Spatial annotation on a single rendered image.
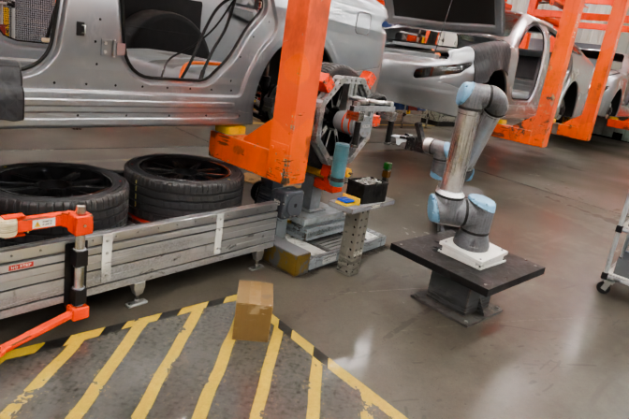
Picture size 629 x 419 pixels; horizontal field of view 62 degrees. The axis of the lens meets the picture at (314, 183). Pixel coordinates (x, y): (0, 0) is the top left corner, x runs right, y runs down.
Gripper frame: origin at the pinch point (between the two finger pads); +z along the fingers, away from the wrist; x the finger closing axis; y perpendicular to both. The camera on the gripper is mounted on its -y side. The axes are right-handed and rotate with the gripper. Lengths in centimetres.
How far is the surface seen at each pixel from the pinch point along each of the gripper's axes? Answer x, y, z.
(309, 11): -71, -60, 20
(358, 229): -35, 53, -7
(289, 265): -66, 77, 14
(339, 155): -33.1, 15.4, 16.1
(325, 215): -18, 60, 32
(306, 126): -61, -2, 20
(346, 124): -23.9, -1.7, 21.2
